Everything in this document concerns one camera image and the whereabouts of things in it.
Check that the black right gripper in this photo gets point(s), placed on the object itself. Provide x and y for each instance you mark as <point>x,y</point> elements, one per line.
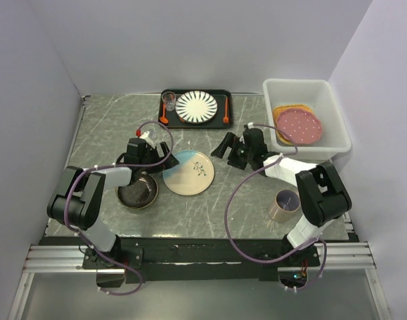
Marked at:
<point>229,140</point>

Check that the orange spoon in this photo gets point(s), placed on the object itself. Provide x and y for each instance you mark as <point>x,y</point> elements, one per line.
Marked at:
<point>163,119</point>

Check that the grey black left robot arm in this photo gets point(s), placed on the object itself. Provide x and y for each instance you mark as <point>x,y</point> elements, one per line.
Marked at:
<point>76,200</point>

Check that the orange woven pattern plate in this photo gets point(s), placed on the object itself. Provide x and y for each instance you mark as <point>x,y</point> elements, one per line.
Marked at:
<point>279,110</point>

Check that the white plastic bin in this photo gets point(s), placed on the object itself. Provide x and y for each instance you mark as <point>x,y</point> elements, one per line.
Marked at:
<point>319,96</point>

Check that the pink polka dot plate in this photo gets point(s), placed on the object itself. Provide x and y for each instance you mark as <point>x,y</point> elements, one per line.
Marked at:
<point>302,127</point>

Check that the dark metallic bowl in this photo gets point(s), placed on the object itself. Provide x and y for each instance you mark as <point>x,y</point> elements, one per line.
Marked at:
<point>140,194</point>

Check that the black serving tray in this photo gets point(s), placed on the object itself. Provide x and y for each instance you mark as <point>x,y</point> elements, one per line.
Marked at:
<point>175,122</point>

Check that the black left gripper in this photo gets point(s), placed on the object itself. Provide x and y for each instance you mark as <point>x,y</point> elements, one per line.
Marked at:
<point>171,162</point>

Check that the clear drinking glass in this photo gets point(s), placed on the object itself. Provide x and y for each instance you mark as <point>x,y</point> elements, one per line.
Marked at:
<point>169,100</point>

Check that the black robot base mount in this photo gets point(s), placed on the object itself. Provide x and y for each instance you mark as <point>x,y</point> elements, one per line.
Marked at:
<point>188,259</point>

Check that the blue grey plate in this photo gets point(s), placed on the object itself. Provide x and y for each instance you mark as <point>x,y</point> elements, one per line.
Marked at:
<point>192,176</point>

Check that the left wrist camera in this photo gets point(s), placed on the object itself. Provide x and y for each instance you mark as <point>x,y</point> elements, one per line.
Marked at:
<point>148,136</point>

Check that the pink beige mug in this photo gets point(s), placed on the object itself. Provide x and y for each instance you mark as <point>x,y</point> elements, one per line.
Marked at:
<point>285,204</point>

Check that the orange fork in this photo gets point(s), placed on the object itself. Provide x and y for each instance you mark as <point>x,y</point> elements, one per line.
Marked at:
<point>226,118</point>

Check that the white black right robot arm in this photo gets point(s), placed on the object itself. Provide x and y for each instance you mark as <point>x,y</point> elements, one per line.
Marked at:
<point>322,194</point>

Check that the striped white blue plate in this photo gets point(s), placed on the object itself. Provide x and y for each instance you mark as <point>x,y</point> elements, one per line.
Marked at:
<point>196,107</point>

